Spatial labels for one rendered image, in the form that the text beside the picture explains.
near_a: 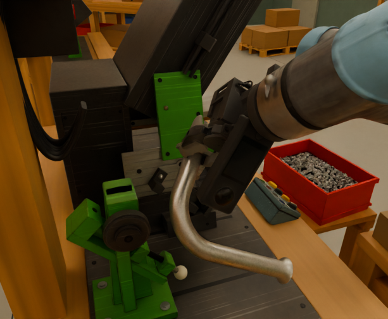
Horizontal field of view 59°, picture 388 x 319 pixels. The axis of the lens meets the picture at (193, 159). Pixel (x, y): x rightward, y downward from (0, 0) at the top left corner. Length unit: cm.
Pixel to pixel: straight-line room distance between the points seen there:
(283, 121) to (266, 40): 652
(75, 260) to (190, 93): 48
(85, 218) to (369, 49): 45
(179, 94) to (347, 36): 59
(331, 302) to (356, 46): 60
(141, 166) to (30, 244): 34
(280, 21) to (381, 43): 726
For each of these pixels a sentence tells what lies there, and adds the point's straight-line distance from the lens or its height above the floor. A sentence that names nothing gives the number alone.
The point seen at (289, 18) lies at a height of 59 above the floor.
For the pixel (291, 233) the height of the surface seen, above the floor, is 90.
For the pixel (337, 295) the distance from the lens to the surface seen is 81.
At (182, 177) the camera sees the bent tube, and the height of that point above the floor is 121.
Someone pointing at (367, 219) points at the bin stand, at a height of 78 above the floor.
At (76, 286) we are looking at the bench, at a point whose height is 88.
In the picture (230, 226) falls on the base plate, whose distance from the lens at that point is 91.
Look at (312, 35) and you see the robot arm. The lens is 50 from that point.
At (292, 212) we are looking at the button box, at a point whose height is 93.
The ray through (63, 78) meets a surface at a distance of 96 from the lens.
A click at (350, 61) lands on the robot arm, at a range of 29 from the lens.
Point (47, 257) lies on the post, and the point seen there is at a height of 104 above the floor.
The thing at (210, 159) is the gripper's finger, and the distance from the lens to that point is 52.
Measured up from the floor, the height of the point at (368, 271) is 76.
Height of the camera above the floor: 149
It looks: 29 degrees down
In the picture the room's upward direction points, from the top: straight up
